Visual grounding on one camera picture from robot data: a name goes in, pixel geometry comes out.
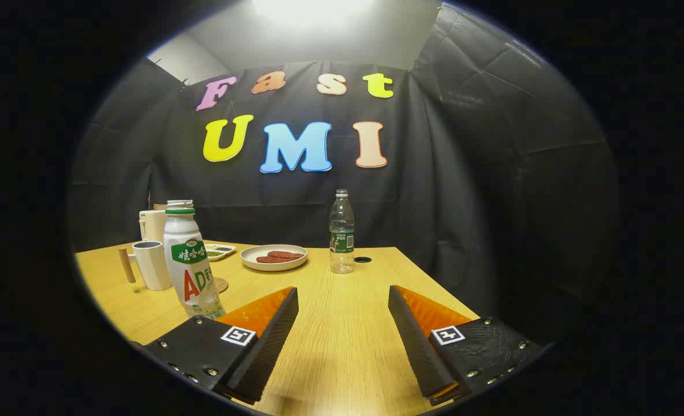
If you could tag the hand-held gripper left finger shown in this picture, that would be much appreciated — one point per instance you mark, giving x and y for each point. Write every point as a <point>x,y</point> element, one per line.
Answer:
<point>272,341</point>

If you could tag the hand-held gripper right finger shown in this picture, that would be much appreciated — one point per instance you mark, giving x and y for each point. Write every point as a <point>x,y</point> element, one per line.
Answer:
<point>414,346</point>

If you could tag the round cork coaster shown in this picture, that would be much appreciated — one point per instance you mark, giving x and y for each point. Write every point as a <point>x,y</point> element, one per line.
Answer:
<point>222,285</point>

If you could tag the white juice bottle green label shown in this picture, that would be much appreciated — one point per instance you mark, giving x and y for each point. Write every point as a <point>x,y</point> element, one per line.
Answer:
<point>189,271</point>

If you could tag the clear plastic water bottle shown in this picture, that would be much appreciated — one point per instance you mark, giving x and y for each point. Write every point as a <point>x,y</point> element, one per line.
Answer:
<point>342,231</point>

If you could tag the wooden table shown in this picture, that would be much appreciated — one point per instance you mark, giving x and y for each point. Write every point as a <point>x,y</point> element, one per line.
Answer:
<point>342,323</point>

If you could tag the white round plate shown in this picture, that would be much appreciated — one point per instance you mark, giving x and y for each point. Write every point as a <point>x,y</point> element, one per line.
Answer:
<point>252,263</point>

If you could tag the red meat slice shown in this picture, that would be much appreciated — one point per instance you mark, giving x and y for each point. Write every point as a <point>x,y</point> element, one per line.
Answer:
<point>287,254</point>
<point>270,260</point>

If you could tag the white divided dish with beans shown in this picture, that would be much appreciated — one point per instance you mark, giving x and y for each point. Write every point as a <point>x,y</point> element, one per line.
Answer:
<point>219,252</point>

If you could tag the black backdrop cloth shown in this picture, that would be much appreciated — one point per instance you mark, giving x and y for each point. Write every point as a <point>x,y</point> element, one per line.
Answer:
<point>434,202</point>

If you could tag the white toaster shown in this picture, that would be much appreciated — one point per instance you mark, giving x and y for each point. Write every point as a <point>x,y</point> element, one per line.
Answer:
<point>151,225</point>

